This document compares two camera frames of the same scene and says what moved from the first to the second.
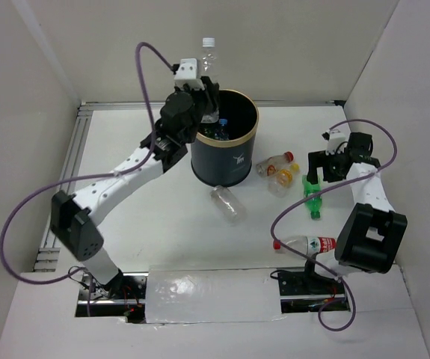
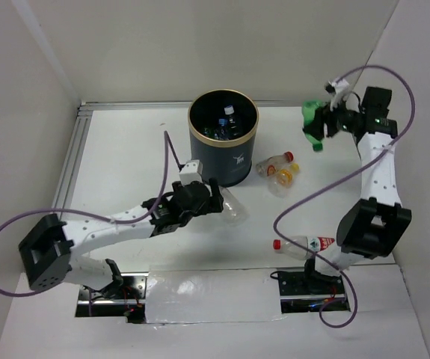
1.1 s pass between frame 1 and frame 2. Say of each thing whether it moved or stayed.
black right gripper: moved
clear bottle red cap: stayed
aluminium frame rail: stayed
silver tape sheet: stayed
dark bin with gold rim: stayed
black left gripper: moved
